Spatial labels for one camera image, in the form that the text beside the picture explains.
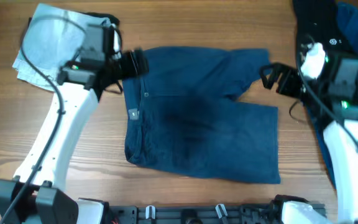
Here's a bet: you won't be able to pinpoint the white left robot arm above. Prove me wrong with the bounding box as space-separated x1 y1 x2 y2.
0 49 149 223

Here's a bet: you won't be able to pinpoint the black folded garment under jeans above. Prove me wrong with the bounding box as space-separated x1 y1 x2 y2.
85 12 120 28

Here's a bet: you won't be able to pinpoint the dark blue denim shorts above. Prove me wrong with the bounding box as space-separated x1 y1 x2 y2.
123 47 281 184

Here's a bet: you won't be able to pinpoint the light blue folded jeans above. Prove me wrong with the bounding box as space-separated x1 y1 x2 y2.
12 3 100 91

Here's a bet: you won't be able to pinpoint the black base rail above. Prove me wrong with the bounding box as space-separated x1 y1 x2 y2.
110 203 283 224

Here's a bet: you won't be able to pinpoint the black shirt with logo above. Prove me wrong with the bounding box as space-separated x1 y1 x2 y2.
292 0 358 104

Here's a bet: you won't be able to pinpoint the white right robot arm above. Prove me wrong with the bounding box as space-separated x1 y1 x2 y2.
259 43 358 223

